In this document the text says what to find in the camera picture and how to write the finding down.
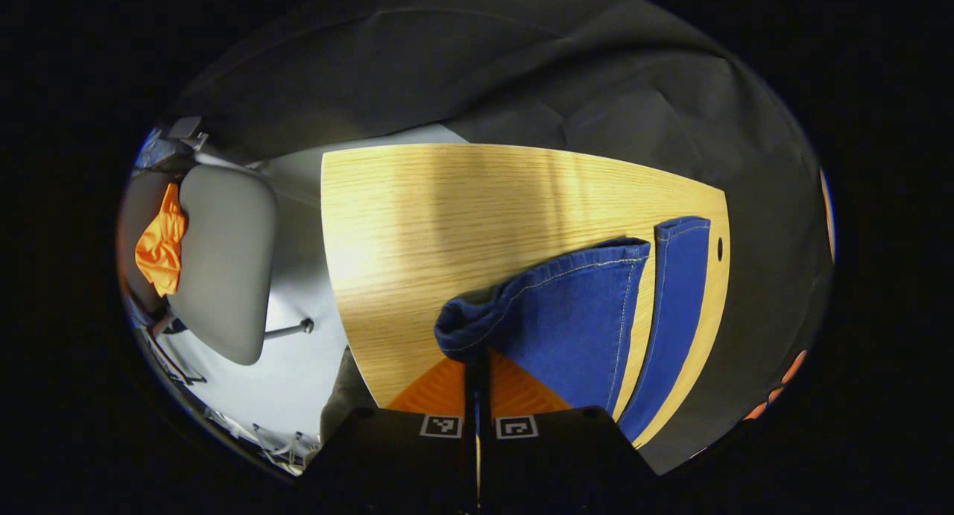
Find grey office chair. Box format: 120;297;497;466
118;154;315;385

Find orange cloth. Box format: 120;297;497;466
134;183;188;298

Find black backdrop cloth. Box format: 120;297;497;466
168;0;835;477

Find dark grey cloth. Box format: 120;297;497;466
319;346;379;447

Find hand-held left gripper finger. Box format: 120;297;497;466
302;353;479;514
479;349;662;515

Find blue jeans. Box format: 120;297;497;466
434;215;713;446

